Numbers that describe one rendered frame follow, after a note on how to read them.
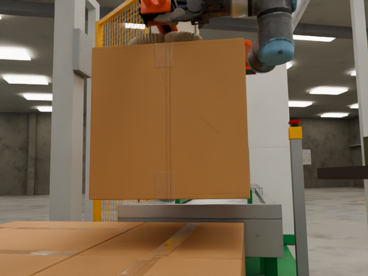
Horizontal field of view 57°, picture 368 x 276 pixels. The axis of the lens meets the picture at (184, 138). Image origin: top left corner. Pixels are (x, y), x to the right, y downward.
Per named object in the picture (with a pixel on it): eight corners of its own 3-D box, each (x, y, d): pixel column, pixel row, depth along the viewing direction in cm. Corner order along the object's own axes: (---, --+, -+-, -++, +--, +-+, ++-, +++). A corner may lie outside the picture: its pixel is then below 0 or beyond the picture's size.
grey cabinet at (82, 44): (85, 78, 255) (86, 39, 258) (92, 78, 254) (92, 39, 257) (72, 70, 235) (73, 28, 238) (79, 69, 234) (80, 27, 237)
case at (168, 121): (145, 191, 144) (145, 99, 149) (240, 190, 140) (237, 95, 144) (88, 200, 85) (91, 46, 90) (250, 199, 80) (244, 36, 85)
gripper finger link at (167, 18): (160, 35, 99) (190, 23, 97) (155, 27, 93) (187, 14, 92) (157, 26, 99) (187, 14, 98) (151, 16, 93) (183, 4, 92)
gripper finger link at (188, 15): (174, 27, 94) (205, 15, 92) (173, 24, 92) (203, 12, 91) (169, 12, 94) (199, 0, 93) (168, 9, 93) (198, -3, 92)
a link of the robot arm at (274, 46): (287, 68, 96) (285, 25, 97) (300, 55, 84) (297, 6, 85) (253, 69, 96) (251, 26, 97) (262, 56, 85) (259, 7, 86)
